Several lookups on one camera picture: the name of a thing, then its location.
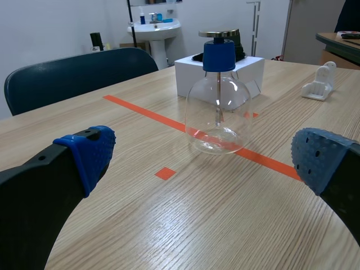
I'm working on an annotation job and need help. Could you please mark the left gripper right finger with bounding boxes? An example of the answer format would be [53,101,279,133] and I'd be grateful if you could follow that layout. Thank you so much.
[290,127,360,246]

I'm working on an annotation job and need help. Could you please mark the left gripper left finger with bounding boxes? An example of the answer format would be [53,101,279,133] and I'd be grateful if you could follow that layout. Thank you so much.
[0,125,117,270]

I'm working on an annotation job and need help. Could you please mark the white moulded stand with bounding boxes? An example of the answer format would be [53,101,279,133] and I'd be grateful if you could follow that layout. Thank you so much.
[301,61,337,101]

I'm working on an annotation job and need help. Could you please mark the wooden desk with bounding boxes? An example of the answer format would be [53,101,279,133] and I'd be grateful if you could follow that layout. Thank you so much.
[315,32,360,70]

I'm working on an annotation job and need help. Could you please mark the dark blue chair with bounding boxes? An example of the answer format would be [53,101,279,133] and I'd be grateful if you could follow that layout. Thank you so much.
[4,47,160,116]

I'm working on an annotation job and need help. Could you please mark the clear glass flask blue stopper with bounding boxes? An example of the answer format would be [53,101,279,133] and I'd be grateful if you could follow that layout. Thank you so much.
[185,29,252,155]

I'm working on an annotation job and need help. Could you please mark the white box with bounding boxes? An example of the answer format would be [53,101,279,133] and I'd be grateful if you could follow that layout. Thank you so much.
[174,54,265,100]

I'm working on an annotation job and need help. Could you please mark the white wash basin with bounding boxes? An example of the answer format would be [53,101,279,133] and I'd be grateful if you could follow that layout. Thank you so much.
[127,17,182,70]

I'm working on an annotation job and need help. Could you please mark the metal rail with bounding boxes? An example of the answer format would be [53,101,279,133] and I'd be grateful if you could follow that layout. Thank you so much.
[246,0,262,57]

